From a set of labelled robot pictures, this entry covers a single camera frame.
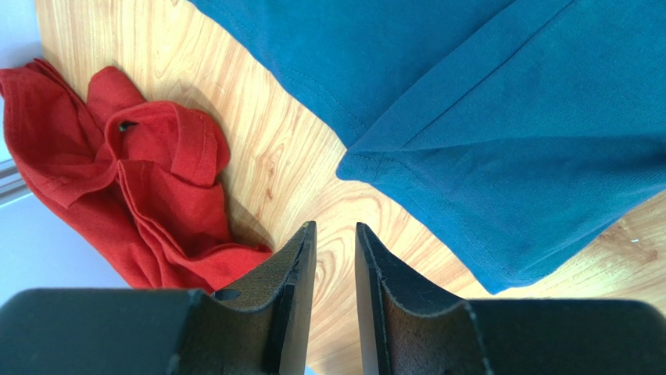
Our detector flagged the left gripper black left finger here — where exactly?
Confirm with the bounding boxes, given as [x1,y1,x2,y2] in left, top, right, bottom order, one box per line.
[1,222,317,374]

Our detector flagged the teal blue t shirt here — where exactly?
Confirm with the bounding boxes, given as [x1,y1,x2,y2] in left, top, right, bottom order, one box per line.
[195,0,665,294]

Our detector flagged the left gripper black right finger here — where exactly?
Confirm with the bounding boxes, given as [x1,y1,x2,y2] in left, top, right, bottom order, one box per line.
[355,223,665,374]

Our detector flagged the red t shirt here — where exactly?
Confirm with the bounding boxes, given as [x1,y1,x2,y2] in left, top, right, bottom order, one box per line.
[1,59,271,292]

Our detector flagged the aluminium frame rail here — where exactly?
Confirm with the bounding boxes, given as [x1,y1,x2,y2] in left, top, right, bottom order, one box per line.
[0,159,31,207]

